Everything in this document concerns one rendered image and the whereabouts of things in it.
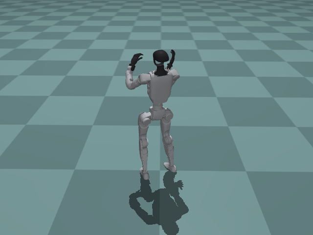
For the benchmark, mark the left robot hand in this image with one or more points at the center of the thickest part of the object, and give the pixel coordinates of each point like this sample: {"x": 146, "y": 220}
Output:
{"x": 134, "y": 60}

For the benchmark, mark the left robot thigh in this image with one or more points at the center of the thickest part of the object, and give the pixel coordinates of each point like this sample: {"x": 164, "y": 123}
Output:
{"x": 144, "y": 119}

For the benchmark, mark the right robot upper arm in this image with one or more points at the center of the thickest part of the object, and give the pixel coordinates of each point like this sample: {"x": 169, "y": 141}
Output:
{"x": 175, "y": 75}

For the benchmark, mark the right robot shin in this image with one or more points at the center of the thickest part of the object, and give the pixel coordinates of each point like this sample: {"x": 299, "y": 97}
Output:
{"x": 169, "y": 150}

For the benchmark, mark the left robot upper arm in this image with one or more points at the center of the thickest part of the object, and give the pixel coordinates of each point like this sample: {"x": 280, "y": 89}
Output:
{"x": 141, "y": 80}

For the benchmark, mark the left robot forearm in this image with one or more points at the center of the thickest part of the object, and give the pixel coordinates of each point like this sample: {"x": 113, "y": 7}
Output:
{"x": 129, "y": 76}

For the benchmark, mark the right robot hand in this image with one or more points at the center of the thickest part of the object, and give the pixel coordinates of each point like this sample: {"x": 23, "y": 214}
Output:
{"x": 169, "y": 65}

